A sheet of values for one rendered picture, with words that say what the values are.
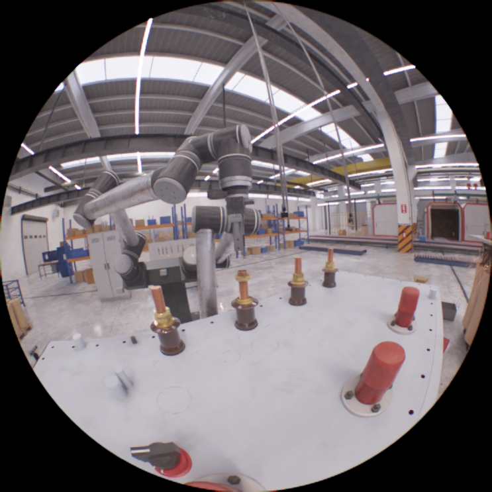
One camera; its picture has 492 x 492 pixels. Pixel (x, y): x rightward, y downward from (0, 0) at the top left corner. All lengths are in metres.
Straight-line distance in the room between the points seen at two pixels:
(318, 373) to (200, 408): 0.28
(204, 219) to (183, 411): 0.77
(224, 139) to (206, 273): 0.62
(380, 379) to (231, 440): 0.27
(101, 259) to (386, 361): 5.21
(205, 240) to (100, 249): 4.45
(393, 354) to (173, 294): 2.66
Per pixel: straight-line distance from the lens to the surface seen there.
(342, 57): 8.63
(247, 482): 0.34
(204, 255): 0.86
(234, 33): 9.30
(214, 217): 0.86
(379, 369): 0.33
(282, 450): 0.36
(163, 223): 8.15
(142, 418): 0.43
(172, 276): 2.14
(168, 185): 0.48
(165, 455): 0.32
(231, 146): 0.53
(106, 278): 5.21
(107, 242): 5.05
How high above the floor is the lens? 1.71
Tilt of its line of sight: 7 degrees down
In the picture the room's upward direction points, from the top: 4 degrees counter-clockwise
